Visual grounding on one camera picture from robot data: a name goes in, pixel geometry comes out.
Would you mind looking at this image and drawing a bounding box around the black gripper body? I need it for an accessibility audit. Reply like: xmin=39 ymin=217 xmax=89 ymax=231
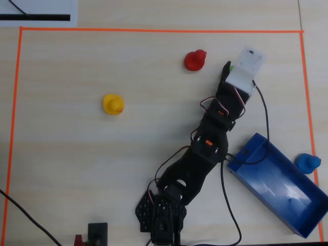
xmin=214 ymin=81 xmax=251 ymax=121

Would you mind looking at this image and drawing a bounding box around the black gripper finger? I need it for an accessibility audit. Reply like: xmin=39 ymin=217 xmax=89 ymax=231
xmin=218 ymin=60 xmax=232 ymax=86

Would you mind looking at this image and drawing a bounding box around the red rubber duck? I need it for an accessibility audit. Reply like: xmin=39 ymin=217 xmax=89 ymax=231
xmin=183 ymin=49 xmax=208 ymax=72

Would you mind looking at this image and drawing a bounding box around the blue plastic box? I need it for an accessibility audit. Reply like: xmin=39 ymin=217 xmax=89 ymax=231
xmin=226 ymin=132 xmax=328 ymax=239

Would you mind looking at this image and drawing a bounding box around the blue rubber duck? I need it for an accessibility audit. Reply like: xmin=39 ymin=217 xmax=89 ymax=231
xmin=294 ymin=153 xmax=322 ymax=175

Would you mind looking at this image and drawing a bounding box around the yellow rubber duck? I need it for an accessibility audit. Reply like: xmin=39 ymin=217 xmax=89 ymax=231
xmin=102 ymin=93 xmax=126 ymax=116

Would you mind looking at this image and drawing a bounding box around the orange tape strip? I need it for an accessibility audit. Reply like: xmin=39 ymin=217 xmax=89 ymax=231
xmin=19 ymin=26 xmax=305 ymax=34
xmin=2 ymin=26 xmax=24 ymax=246
xmin=299 ymin=31 xmax=324 ymax=243

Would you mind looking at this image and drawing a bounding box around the white paper with black bar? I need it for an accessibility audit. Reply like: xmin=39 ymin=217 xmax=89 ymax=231
xmin=0 ymin=0 xmax=78 ymax=28

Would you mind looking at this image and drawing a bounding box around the white camera box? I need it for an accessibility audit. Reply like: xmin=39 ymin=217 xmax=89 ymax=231
xmin=224 ymin=45 xmax=267 ymax=94

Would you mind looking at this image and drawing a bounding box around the black camera cable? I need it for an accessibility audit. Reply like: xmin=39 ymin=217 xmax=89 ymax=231
xmin=176 ymin=79 xmax=271 ymax=246

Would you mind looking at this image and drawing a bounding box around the thin black cable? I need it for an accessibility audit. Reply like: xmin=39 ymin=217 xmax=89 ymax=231
xmin=8 ymin=0 xmax=31 ymax=20

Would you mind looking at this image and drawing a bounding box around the thick black cable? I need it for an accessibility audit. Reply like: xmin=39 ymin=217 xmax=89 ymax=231
xmin=0 ymin=189 xmax=64 ymax=246

